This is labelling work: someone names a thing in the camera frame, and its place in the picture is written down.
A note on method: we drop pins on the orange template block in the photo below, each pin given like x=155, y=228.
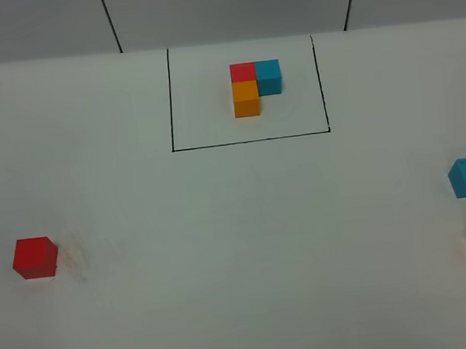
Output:
x=246, y=101

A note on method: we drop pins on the red template block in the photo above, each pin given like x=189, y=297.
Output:
x=242, y=72

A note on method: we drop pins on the blue template block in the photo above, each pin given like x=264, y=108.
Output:
x=268, y=76

